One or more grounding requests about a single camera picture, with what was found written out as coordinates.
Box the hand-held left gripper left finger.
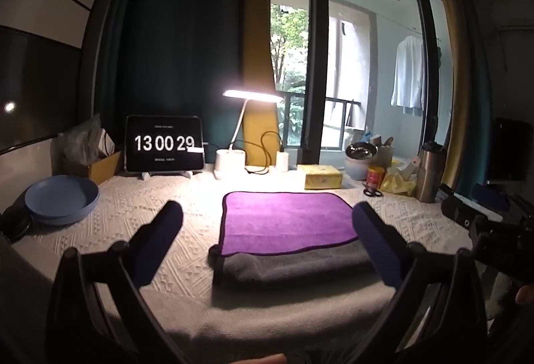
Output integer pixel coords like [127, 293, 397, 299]
[45, 200, 197, 364]

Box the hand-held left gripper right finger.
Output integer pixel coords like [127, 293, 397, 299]
[350, 201, 489, 364]

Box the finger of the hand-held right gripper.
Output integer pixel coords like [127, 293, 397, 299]
[471, 184, 513, 213]
[440, 184, 480, 228]

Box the grey towel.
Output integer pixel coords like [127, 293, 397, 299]
[208, 241, 390, 308]

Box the purple towel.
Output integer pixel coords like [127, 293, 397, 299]
[220, 191, 360, 257]

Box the person's right hand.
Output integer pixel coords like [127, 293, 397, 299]
[515, 285, 534, 307]

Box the stainless steel thermos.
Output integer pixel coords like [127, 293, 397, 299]
[417, 141, 444, 204]

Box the white textured tablecloth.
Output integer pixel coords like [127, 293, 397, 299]
[12, 168, 501, 352]

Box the white tablet stand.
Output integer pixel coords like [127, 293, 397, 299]
[140, 169, 195, 180]

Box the yellow cloth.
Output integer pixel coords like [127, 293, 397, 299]
[379, 170, 418, 195]

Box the yellow and red can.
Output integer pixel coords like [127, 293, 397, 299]
[366, 166, 385, 191]

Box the pale grey container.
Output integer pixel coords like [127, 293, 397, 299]
[344, 155, 376, 181]

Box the cardboard box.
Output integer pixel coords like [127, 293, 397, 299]
[85, 151, 123, 185]

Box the yellow tissue pack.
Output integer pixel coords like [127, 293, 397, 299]
[297, 164, 343, 190]

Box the desk organizer with tools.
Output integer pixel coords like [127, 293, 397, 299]
[374, 134, 396, 169]

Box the tablet with clock display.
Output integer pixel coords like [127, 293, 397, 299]
[125, 115, 206, 173]

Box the steel bowl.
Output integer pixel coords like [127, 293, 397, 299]
[345, 142, 378, 160]

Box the white desk lamp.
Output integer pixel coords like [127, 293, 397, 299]
[214, 89, 284, 181]

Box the dark teal curtain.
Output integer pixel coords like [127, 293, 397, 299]
[455, 0, 495, 198]
[89, 0, 251, 152]

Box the blue plate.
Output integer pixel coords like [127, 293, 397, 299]
[24, 175, 101, 226]

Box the clear plastic bag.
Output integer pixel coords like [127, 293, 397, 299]
[58, 114, 115, 166]

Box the mustard yellow curtain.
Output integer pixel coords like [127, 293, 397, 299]
[242, 0, 282, 152]
[417, 0, 464, 189]

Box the balcony railing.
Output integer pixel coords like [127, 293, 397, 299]
[284, 93, 361, 148]

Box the hanging white shirt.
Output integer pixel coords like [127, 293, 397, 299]
[391, 35, 426, 114]

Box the black round lid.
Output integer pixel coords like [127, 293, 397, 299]
[0, 201, 32, 243]

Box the green tree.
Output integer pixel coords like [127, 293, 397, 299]
[270, 4, 309, 148]

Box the black cable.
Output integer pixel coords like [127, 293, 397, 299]
[244, 131, 284, 175]

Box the black window frame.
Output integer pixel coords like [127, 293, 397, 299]
[306, 0, 443, 164]

